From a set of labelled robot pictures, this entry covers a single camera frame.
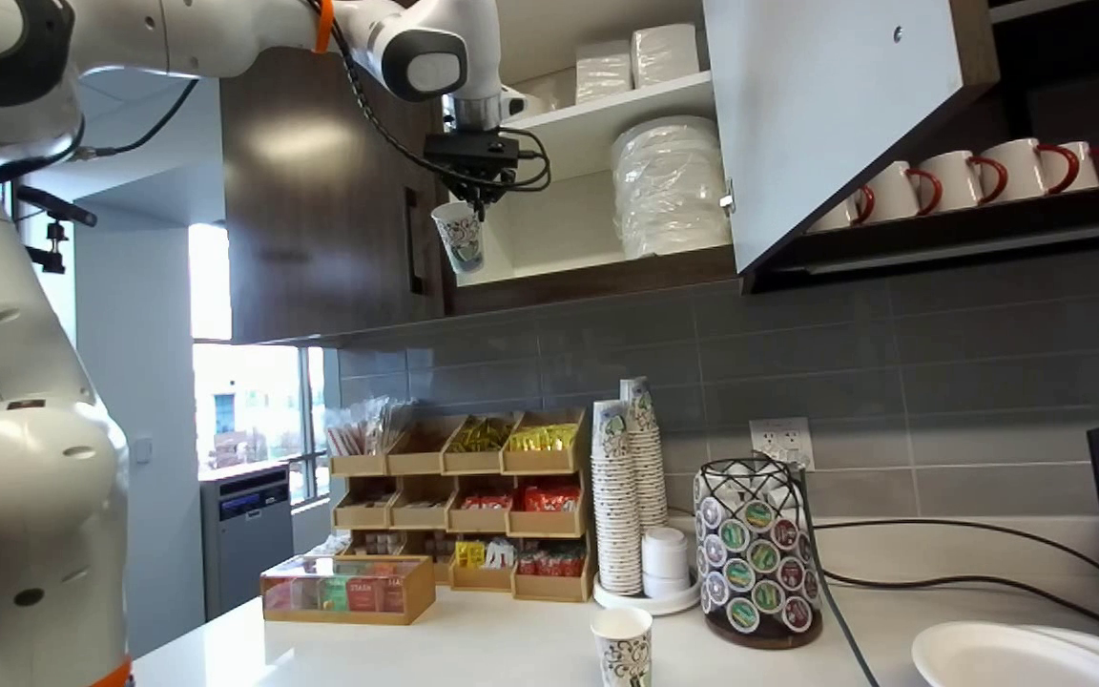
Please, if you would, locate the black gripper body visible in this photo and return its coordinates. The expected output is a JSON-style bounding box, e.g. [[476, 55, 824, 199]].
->
[[427, 131, 528, 205]]

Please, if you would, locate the printed paper cup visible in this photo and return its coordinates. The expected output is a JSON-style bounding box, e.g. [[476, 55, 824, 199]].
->
[[589, 605, 661, 687], [427, 196, 491, 280]]

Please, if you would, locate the brown wooden cupboard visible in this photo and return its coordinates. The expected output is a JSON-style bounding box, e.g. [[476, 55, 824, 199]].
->
[[448, 0, 754, 320]]

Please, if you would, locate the brown cupboard door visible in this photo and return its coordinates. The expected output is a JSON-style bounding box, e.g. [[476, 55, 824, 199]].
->
[[217, 49, 452, 343]]

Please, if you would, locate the white open cupboard door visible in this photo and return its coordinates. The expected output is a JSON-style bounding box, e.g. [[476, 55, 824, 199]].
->
[[698, 0, 1005, 280]]

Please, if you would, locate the wrapped paper plates pack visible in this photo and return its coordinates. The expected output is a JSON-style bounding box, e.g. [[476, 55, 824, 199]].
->
[[608, 112, 734, 264]]

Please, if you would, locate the wooden packet rack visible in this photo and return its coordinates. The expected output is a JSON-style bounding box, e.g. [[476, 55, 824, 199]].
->
[[327, 410, 597, 607]]

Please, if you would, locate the window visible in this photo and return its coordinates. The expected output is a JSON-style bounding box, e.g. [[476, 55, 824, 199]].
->
[[187, 222, 336, 485]]

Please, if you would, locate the tall paper cup stack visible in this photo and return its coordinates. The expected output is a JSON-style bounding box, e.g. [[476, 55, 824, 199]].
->
[[589, 392, 644, 605], [614, 374, 670, 535]]

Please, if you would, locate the wooden tea box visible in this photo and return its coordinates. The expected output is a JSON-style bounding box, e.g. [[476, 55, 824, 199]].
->
[[257, 551, 438, 631]]

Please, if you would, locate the short white lid stack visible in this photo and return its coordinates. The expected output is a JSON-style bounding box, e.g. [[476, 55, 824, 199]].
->
[[637, 523, 696, 605]]

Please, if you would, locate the grey dishwasher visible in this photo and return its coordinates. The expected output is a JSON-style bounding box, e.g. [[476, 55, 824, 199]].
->
[[198, 467, 298, 621]]

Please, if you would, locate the white round tray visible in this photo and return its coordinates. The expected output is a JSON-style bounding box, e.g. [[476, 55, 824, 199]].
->
[[593, 578, 703, 621]]

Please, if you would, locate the white plate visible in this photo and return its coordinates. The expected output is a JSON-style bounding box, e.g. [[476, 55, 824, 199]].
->
[[909, 619, 1099, 687]]

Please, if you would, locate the black silver door handle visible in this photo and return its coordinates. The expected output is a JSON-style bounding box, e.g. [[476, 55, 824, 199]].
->
[[401, 187, 436, 297]]

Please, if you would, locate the white wall outlet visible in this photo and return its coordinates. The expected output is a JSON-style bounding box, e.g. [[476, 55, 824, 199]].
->
[[747, 416, 820, 475]]

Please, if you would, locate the white mug red handle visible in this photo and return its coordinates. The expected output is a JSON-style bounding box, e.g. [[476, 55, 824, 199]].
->
[[1042, 139, 1099, 199], [972, 133, 1082, 205], [813, 161, 922, 237], [912, 149, 1009, 218]]

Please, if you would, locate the wire coffee pod carousel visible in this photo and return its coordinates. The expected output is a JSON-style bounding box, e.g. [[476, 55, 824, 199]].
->
[[692, 456, 827, 654]]

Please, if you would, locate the black power cable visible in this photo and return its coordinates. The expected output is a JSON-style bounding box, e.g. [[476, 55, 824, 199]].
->
[[810, 508, 1099, 687]]

